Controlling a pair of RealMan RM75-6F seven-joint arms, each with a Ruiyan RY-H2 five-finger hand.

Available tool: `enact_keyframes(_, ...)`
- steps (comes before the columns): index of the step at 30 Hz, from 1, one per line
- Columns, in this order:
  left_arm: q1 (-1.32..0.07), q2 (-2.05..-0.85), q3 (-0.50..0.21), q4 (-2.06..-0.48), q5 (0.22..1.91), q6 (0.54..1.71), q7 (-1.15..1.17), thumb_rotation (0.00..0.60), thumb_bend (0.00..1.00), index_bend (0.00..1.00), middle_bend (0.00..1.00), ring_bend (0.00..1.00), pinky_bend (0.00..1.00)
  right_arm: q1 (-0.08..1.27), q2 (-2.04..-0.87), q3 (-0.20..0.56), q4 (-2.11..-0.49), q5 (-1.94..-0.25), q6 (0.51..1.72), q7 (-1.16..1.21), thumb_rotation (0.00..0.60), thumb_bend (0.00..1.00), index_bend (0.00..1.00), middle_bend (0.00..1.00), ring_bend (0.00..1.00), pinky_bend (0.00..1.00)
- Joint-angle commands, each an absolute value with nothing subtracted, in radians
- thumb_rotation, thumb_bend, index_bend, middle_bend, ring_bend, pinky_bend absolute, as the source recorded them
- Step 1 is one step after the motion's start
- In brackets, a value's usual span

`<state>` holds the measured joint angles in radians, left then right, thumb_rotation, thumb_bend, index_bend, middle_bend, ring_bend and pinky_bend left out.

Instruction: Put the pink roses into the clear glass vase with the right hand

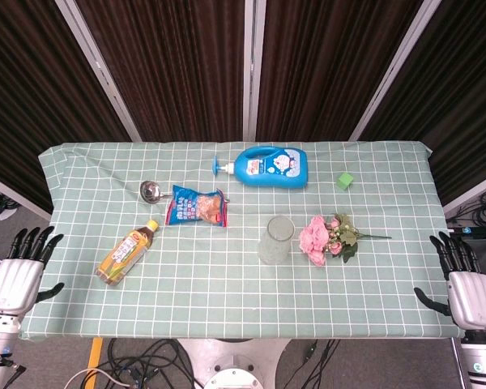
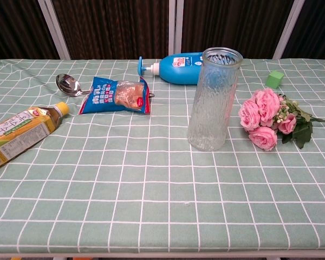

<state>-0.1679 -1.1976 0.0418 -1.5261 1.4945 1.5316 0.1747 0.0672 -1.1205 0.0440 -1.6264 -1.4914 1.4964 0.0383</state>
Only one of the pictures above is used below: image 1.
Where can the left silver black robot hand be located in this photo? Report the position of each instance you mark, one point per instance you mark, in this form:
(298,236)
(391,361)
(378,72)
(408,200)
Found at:
(14,283)

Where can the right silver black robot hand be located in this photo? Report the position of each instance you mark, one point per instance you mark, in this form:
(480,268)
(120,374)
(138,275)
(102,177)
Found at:
(471,297)

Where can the pink artificial flower bouquet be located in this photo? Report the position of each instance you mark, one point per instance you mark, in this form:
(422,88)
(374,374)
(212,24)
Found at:
(314,239)

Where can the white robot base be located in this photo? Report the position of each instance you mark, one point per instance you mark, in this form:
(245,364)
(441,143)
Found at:
(233,364)

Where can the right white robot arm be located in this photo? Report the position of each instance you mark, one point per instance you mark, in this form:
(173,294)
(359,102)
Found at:
(480,360)

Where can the clear glass cup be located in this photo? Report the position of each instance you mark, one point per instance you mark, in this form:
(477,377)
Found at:
(276,243)

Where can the black box with green lights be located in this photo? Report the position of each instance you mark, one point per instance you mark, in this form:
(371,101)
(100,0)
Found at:
(476,232)

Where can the yellow floor strip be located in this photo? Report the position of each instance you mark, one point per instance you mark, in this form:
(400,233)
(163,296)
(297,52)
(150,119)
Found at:
(95,352)

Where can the yellow capped tea bottle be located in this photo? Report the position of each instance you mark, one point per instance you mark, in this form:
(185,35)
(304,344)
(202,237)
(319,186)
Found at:
(123,255)

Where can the metal ladle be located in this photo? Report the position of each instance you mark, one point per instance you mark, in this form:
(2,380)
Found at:
(150,191)

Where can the green cube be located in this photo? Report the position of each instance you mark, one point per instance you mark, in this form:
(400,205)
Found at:
(345,180)

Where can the blue snack bag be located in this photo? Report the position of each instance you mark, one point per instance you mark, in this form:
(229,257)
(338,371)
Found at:
(194,208)

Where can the dark ribbed partition panel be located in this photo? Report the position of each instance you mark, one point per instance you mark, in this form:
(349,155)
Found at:
(166,61)
(461,81)
(328,61)
(32,81)

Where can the green checked tablecloth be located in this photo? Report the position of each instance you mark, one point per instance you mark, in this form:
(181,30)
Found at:
(227,291)

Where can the blue pump detergent bottle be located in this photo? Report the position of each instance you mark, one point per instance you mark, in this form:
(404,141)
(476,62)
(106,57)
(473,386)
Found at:
(267,168)

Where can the grey partition base rail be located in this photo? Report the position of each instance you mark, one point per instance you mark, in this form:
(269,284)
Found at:
(478,189)
(16,195)

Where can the grey metal partition post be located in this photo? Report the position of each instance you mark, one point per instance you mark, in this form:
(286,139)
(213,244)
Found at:
(397,69)
(97,69)
(253,69)

